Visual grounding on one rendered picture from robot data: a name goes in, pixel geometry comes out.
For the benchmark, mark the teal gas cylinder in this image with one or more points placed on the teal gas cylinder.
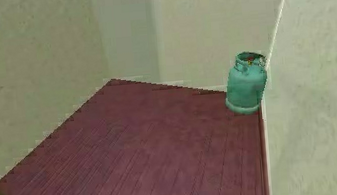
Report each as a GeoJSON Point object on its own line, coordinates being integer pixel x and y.
{"type": "Point", "coordinates": [244, 86]}

